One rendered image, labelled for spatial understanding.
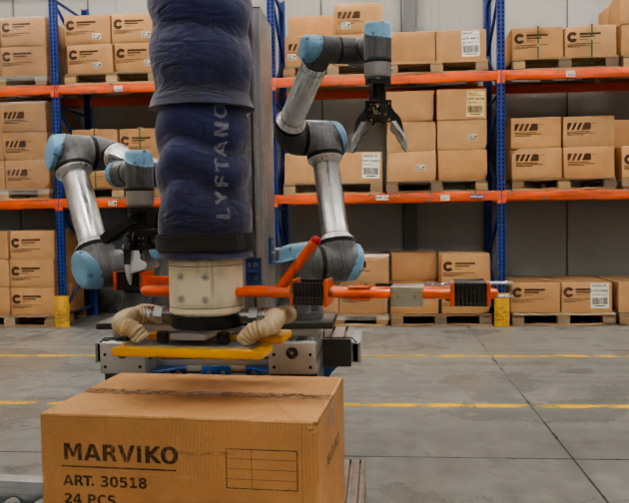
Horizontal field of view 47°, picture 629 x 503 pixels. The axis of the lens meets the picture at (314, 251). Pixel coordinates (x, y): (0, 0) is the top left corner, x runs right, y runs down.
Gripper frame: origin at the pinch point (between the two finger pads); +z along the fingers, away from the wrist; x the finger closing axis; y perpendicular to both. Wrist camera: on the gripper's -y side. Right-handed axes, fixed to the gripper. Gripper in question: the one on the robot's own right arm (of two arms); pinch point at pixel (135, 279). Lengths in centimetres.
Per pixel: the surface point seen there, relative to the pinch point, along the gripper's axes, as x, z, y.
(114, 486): -48, 39, 16
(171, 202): -36.1, -20.3, 25.4
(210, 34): -36, -56, 35
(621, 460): 224, 118, 175
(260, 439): -47, 28, 47
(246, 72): -29, -49, 41
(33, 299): 648, 84, -434
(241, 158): -29, -30, 39
